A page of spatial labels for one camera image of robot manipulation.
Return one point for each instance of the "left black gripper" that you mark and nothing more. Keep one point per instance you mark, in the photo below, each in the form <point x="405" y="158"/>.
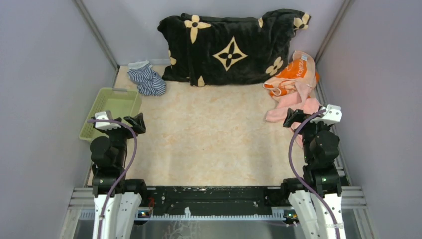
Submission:
<point x="137" y="122"/>

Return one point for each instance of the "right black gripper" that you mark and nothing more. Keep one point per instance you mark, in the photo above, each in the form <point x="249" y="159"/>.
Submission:
<point x="297" y="115"/>

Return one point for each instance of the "pink towel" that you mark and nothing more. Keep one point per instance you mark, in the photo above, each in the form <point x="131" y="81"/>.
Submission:
<point x="298" y="98"/>

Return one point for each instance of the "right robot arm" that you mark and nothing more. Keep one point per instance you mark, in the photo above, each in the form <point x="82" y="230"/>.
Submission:
<point x="316" y="196"/>

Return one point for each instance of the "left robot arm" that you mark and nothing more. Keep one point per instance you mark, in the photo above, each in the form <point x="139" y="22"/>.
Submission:
<point x="116" y="199"/>

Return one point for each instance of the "green plastic basket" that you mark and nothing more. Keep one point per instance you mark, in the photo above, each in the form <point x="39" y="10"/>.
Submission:
<point x="121" y="103"/>

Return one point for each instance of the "blue striped cloth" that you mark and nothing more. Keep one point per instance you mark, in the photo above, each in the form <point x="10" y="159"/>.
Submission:
<point x="149" y="82"/>

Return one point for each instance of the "orange white towel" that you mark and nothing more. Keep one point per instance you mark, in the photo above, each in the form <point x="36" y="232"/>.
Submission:
<point x="301" y="69"/>

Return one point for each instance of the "black floral pillow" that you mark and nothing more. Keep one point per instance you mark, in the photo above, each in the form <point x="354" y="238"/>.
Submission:
<point x="207" y="50"/>

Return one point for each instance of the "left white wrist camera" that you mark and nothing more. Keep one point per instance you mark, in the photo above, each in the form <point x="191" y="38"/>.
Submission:
<point x="105" y="123"/>

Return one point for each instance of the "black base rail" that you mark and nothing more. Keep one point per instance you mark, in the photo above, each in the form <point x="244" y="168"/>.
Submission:
<point x="212" y="200"/>

